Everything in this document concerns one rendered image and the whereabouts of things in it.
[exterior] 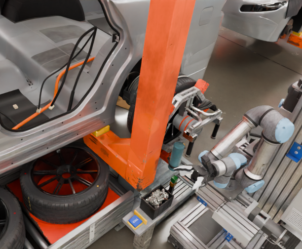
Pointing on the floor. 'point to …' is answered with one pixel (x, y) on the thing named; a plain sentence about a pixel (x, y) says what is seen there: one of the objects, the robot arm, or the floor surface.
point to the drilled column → (142, 243)
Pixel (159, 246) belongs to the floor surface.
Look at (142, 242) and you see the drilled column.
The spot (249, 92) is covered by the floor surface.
